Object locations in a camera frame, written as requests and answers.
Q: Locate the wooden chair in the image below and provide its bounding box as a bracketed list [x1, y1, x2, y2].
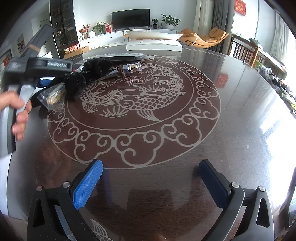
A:
[228, 34, 258, 67]

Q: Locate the cardboard box on floor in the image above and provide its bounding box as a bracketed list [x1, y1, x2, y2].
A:
[64, 46, 89, 59]

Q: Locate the red wall hanging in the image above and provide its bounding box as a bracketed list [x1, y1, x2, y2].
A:
[234, 0, 246, 16]

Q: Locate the black keyboard box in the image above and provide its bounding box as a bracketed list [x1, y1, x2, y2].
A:
[99, 53, 147, 61]

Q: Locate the person left hand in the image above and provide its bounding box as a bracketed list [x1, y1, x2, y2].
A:
[0, 91, 33, 141]

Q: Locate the clear bag of sticks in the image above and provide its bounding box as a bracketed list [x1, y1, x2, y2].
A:
[37, 83, 67, 111]

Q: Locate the white tv cabinet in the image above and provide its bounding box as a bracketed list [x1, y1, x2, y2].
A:
[79, 29, 177, 50]

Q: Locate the orange lounge chair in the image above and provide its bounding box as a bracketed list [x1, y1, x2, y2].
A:
[178, 28, 229, 49]

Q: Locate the white flat box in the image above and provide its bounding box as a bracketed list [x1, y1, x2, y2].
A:
[126, 39, 182, 52]

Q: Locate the red flower vase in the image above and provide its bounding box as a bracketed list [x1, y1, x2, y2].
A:
[79, 24, 90, 39]

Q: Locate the green potted plant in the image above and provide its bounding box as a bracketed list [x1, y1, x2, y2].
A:
[161, 14, 181, 30]

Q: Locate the black velvet pouch right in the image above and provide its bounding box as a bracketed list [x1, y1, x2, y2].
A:
[80, 59, 113, 83]

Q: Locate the glass perfume bottle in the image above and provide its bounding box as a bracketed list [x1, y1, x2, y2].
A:
[117, 62, 142, 77]

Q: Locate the black flat television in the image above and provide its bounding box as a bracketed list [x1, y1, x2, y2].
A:
[111, 9, 150, 30]

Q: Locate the dark bookshelf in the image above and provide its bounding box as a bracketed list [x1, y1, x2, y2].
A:
[49, 0, 79, 59]

